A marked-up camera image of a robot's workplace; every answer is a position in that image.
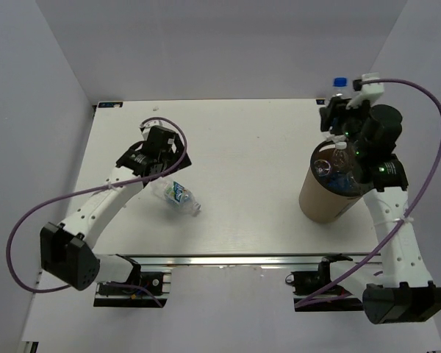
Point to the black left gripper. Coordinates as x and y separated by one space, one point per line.
175 157

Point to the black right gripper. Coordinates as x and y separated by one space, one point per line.
336 109

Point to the small bottle blue cap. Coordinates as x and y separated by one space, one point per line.
340 90

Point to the clear bottle green white label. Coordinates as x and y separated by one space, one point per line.
176 196

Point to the clear bottle light blue label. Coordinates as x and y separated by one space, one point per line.
340 159

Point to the clear bottle white cap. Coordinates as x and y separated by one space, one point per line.
322 168

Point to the clear bottle dark blue label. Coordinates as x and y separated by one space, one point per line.
344 183

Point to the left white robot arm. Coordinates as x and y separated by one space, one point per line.
66 248

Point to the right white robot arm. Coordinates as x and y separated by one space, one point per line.
405 290

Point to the brown cylindrical bin black rim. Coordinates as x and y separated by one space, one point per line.
317 201

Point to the left blue logo sticker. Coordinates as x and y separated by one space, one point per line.
110 104

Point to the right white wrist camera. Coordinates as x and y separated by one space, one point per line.
366 91

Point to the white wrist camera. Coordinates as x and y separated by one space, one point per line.
145 127
366 91

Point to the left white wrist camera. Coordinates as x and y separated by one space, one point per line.
145 127

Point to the aluminium front table rail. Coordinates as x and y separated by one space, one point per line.
307 261

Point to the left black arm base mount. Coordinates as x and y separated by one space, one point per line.
149 288

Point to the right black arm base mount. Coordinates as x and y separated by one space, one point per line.
335 299

